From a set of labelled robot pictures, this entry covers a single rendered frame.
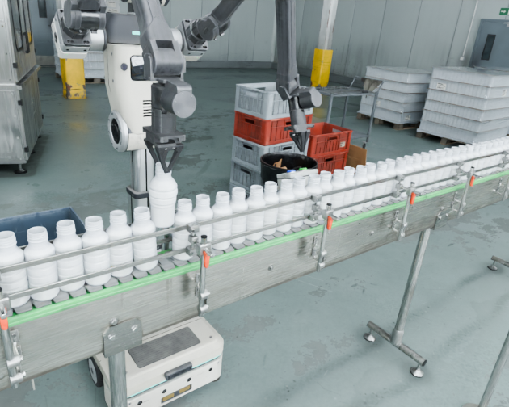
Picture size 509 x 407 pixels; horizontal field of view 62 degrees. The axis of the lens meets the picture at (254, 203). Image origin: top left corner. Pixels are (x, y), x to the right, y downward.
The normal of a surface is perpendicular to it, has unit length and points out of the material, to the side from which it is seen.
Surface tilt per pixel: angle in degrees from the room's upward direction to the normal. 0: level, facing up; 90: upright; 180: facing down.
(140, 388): 90
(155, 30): 54
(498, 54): 90
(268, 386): 0
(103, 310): 90
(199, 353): 31
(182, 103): 91
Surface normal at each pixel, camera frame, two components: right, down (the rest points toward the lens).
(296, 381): 0.08, -0.91
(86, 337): 0.60, 0.37
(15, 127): 0.27, 0.42
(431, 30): -0.80, 0.18
